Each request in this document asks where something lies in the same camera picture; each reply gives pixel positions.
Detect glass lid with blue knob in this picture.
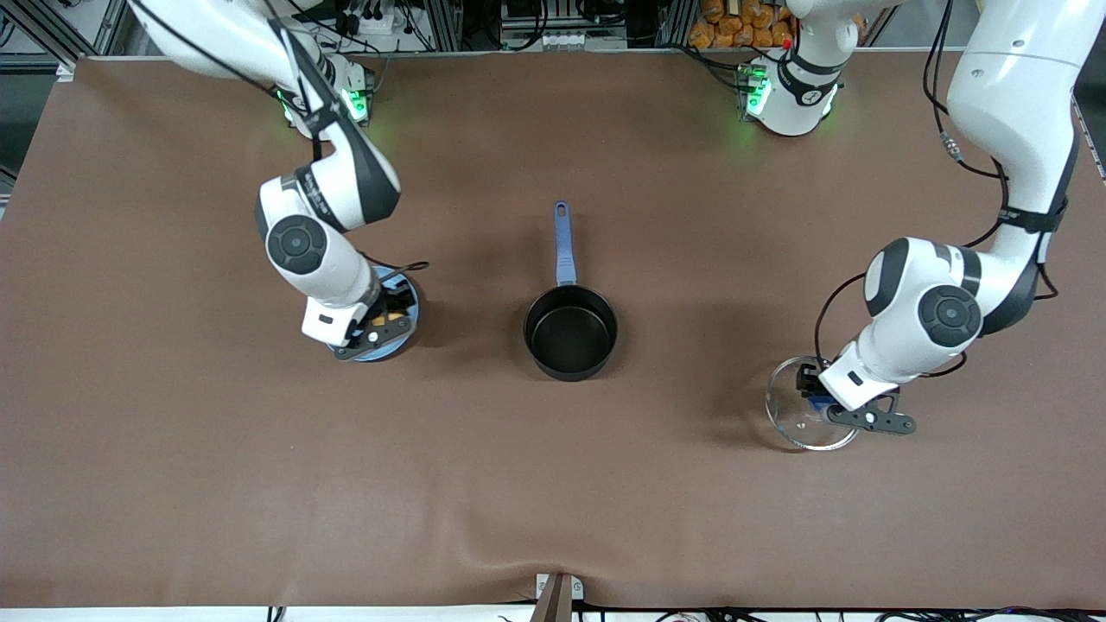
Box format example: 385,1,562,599
766,356,862,453

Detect blue round plate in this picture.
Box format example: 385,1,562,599
331,266,423,363

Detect brown table cover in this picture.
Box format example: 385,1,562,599
0,48,1106,610

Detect white power strip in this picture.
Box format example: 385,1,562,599
333,7,407,35

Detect bag of orange snacks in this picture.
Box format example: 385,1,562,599
689,0,796,50

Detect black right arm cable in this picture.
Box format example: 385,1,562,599
356,251,431,286

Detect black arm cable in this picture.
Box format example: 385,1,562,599
812,0,1068,381
356,251,431,286

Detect black pot with blue handle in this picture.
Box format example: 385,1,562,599
524,200,620,382

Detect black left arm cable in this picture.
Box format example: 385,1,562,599
812,0,1068,381

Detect aluminium frame post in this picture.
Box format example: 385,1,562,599
423,0,463,51

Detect brown mounting post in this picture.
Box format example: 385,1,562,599
530,574,573,622

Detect aluminium frame profiles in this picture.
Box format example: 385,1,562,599
0,0,130,70

